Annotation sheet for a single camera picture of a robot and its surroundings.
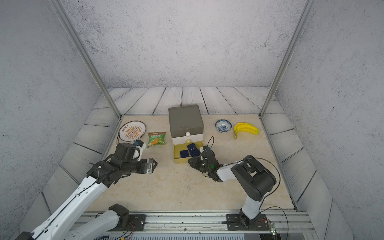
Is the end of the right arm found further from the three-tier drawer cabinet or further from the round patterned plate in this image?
the round patterned plate

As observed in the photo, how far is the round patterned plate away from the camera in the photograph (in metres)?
1.10

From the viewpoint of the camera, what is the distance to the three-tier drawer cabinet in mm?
890

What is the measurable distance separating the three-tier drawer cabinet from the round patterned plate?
1.00 ft
